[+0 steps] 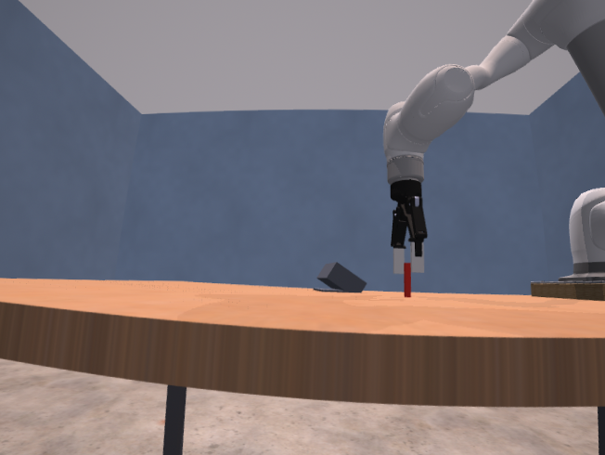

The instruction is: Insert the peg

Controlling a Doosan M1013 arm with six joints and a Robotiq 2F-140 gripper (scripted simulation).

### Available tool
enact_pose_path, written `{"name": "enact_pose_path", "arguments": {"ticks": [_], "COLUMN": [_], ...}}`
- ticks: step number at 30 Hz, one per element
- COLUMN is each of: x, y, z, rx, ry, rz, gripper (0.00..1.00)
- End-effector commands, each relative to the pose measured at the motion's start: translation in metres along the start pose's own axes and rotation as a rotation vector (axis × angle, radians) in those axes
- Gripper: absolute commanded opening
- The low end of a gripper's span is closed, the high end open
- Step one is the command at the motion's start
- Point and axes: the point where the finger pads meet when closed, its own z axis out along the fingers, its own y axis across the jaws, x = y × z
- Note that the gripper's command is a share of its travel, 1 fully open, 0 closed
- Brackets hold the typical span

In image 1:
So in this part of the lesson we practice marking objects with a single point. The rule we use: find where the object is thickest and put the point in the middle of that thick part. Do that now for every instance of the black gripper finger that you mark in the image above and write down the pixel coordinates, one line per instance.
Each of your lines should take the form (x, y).
(398, 240)
(418, 234)

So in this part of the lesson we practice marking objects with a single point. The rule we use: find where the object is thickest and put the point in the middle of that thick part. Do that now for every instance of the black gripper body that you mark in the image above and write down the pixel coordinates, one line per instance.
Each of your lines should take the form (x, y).
(410, 188)

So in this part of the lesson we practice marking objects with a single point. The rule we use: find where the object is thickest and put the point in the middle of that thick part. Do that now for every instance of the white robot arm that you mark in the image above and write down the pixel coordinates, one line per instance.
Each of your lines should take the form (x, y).
(444, 94)

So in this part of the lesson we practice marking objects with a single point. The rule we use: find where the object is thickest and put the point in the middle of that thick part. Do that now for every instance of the grey square panel with hole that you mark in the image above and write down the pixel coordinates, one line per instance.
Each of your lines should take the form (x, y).
(339, 278)

